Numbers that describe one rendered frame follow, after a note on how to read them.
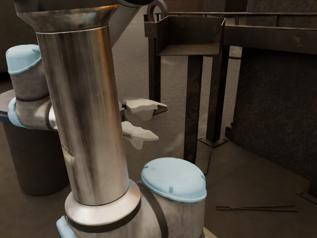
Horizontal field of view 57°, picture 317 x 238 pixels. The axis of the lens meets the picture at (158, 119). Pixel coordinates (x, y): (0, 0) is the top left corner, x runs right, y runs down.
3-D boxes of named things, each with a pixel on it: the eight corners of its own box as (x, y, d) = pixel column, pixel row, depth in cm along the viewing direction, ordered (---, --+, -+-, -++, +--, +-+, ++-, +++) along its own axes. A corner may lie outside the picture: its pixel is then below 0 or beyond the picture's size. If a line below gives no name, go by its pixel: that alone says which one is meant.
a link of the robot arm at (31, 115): (0, 100, 65) (10, 133, 69) (44, 104, 63) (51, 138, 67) (22, 87, 72) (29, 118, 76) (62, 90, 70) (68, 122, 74)
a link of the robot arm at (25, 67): (50, 39, 69) (58, 83, 74) (-2, 46, 63) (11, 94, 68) (62, 46, 64) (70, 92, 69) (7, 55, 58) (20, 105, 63)
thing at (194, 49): (166, 146, 169) (168, 15, 137) (212, 153, 163) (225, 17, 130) (156, 167, 152) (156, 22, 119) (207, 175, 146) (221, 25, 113)
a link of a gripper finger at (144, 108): (166, 113, 71) (128, 119, 71) (164, 94, 67) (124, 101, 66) (168, 122, 69) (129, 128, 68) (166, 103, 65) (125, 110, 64)
